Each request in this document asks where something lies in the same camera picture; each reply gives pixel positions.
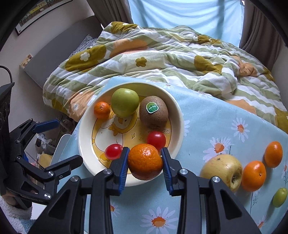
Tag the blue daisy print tablecloth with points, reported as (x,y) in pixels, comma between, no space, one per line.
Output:
(202,126)

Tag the brown kiwi with green sticker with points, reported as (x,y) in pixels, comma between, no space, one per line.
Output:
(155,119)

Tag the red cherry tomato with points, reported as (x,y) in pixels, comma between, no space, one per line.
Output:
(113,151)
(156,139)

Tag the grey headboard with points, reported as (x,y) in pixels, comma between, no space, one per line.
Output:
(63,45)

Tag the brown curtain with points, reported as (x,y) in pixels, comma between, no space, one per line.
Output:
(112,11)
(258,27)

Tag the wall socket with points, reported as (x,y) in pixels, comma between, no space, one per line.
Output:
(26,60)

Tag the grey patterned bed sheet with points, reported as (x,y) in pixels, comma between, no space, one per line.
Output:
(86,43)

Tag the small green apple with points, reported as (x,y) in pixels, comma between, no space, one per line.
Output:
(280,197)

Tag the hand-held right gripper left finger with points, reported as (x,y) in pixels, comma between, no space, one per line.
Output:
(122,173)

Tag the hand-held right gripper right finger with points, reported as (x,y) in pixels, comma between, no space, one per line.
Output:
(166,172)

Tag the light blue window cloth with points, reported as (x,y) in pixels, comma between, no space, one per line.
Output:
(180,13)

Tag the white plastic board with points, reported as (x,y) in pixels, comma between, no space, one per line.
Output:
(60,148)

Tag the framed wall picture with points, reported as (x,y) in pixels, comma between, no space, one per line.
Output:
(40,13)

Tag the cream bowl with duck print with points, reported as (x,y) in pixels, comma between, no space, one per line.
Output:
(175,126)

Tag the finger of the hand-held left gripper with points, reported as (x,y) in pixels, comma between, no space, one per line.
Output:
(65,165)
(46,126)

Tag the small mandarin orange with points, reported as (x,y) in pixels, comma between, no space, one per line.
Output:
(145,162)
(102,110)

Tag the yellow packet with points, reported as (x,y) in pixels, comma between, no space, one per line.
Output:
(46,160)

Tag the large yellow apple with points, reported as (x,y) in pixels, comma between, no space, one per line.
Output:
(220,168)

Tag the large green apple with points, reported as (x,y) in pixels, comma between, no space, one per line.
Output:
(124,102)

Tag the large orange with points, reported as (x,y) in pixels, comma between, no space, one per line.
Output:
(254,173)
(273,154)

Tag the green striped flower blanket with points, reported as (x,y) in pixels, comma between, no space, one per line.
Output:
(168,58)

